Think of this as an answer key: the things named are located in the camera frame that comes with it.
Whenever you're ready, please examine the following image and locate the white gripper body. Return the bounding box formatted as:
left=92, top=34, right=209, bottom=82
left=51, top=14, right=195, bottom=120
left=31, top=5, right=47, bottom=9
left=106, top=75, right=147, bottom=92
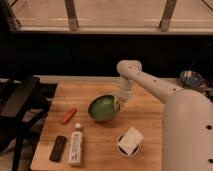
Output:
left=115, top=77, right=133, bottom=102

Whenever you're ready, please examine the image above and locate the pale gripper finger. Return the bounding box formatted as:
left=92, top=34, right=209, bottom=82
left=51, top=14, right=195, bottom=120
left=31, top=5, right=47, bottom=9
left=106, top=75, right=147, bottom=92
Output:
left=114, top=97, right=126, bottom=113

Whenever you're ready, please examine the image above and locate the green ceramic bowl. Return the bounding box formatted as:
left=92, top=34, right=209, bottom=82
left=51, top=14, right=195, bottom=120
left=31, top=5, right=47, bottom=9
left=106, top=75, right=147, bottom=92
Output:
left=88, top=95, right=117, bottom=122

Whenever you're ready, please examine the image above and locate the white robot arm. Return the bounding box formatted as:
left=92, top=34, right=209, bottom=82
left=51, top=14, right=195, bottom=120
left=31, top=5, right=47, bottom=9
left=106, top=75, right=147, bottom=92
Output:
left=116, top=60, right=213, bottom=171

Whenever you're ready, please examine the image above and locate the metal bowl at right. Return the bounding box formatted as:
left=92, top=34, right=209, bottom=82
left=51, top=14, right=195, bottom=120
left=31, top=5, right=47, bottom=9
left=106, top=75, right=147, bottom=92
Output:
left=180, top=70, right=204, bottom=90

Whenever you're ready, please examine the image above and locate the dark cup with white rim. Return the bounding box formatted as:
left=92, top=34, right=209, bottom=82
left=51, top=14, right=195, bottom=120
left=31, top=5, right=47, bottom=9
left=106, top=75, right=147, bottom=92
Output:
left=116, top=135, right=140, bottom=158

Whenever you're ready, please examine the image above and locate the wooden cutting board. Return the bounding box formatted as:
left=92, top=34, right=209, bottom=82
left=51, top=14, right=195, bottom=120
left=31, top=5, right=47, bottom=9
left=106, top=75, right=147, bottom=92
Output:
left=31, top=81, right=163, bottom=171

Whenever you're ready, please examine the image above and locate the white tube bottle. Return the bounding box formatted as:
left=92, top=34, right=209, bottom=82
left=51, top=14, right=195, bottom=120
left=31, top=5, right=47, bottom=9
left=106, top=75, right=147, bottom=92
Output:
left=68, top=123, right=83, bottom=166

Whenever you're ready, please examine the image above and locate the black rectangular remote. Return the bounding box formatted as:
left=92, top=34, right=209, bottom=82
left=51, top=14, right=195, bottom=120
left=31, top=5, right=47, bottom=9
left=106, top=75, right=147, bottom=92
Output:
left=49, top=136, right=67, bottom=162

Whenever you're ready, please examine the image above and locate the black office chair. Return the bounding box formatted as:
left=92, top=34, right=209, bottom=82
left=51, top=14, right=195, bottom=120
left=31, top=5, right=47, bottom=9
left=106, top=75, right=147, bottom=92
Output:
left=0, top=76, right=56, bottom=171

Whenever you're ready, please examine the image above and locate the window frame railing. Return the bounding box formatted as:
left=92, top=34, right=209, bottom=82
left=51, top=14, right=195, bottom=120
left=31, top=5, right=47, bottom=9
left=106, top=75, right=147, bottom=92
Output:
left=0, top=0, right=213, bottom=35

